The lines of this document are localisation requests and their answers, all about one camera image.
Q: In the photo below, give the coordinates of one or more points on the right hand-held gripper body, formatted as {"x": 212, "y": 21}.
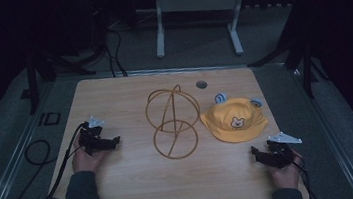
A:
{"x": 279, "y": 153}

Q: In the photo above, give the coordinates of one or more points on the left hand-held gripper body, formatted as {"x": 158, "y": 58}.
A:
{"x": 91, "y": 139}

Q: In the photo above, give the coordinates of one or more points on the yellow bucket hat with ears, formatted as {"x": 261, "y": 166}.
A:
{"x": 234, "y": 119}

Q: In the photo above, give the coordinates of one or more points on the person's left hand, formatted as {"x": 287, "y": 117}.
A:
{"x": 86, "y": 160}

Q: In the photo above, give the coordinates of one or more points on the person's right hand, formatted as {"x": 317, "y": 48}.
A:
{"x": 285, "y": 176}

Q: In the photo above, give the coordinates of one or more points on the grey table grommet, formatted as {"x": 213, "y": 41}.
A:
{"x": 201, "y": 84}

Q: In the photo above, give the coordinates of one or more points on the black tripod stand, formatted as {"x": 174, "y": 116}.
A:
{"x": 296, "y": 52}
{"x": 59, "y": 56}

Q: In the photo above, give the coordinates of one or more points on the white metal table frame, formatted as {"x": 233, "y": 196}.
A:
{"x": 198, "y": 16}

